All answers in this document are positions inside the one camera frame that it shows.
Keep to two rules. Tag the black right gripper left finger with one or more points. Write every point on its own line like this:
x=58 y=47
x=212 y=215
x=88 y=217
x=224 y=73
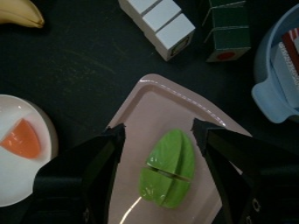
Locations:
x=77 y=180

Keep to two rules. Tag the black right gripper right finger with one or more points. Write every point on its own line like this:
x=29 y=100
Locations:
x=256 y=180

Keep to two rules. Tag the white round plate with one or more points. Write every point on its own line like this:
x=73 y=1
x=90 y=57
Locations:
x=14 y=180

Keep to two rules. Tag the orange toy fruit slice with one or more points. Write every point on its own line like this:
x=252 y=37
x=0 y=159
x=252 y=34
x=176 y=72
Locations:
x=22 y=143

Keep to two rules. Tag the green toy lime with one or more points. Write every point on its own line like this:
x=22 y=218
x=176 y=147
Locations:
x=166 y=157

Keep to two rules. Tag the light blue toy bowl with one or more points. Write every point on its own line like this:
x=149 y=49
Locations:
x=268 y=96

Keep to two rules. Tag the pink plastic tray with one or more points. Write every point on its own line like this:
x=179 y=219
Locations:
x=154 y=110

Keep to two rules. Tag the red white striped packet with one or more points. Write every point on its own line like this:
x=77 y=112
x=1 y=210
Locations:
x=291 y=46

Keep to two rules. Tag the green carton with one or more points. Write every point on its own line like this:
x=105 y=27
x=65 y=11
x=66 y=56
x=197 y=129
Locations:
x=229 y=32

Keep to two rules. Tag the white wooden toy block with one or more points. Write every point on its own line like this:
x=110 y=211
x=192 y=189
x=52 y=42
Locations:
x=162 y=23

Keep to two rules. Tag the yellow toy banana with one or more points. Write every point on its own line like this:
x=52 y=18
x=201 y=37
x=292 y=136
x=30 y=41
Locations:
x=18 y=13

